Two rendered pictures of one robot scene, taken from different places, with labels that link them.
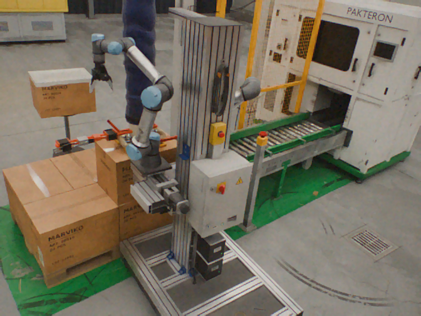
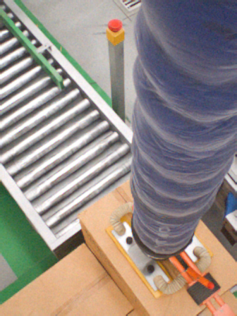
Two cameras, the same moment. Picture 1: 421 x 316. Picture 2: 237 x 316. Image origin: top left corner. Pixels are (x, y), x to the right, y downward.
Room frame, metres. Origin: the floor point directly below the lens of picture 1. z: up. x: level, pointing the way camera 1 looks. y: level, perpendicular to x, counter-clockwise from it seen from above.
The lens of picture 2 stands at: (2.78, 1.07, 2.79)
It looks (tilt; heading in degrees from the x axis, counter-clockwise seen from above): 66 degrees down; 277
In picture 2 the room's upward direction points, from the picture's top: 3 degrees counter-clockwise
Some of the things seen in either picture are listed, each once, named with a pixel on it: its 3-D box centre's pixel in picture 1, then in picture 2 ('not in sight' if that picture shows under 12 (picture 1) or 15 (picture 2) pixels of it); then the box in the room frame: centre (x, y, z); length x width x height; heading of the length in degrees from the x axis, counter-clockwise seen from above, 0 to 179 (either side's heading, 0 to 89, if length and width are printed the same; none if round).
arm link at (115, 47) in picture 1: (113, 47); not in sight; (2.22, 0.64, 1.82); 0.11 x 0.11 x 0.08; 63
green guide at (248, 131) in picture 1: (265, 125); not in sight; (4.14, -0.64, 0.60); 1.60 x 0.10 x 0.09; 132
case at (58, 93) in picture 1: (62, 91); not in sight; (3.95, 1.73, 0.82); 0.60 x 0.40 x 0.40; 125
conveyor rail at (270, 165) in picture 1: (282, 160); (36, 38); (3.47, -0.77, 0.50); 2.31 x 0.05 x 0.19; 132
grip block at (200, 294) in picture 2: (110, 134); (203, 288); (2.53, 0.78, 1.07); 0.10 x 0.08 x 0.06; 40
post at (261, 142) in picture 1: (254, 184); (117, 86); (2.94, -0.44, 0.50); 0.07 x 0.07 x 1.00; 42
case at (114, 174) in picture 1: (139, 163); (156, 255); (2.69, 0.59, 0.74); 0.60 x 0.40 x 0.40; 130
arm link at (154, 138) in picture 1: (150, 142); not in sight; (2.23, 0.41, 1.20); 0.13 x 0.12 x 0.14; 153
